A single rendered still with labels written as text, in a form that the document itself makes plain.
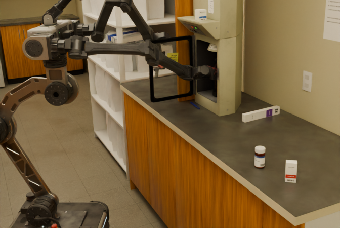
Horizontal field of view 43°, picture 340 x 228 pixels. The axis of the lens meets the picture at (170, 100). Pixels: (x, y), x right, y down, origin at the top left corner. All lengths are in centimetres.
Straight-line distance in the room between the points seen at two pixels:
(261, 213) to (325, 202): 29
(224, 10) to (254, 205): 110
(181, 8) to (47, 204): 150
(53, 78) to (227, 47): 102
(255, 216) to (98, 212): 136
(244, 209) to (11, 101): 154
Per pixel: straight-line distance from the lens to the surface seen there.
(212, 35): 247
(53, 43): 224
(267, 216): 191
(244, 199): 204
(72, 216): 302
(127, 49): 220
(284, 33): 271
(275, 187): 188
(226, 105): 263
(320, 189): 190
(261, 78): 295
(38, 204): 290
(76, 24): 271
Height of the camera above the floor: 186
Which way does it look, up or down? 18 degrees down
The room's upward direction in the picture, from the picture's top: 2 degrees counter-clockwise
